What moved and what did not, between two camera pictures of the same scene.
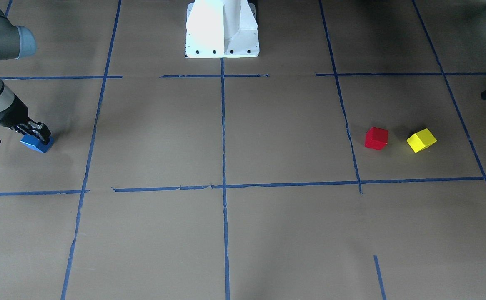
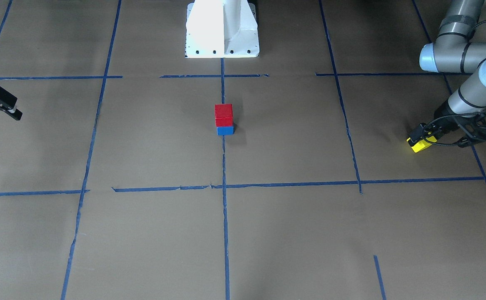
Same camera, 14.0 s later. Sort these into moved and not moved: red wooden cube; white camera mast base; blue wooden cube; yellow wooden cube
Moved: red wooden cube; blue wooden cube
Not moved: white camera mast base; yellow wooden cube
